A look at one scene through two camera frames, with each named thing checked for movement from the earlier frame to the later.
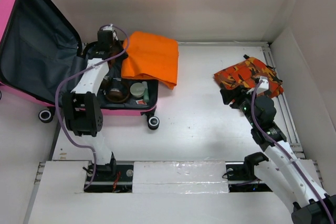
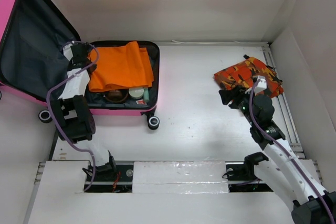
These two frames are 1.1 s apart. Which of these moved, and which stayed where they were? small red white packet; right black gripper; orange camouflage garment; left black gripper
Moved: left black gripper
Stayed: orange camouflage garment; right black gripper; small red white packet
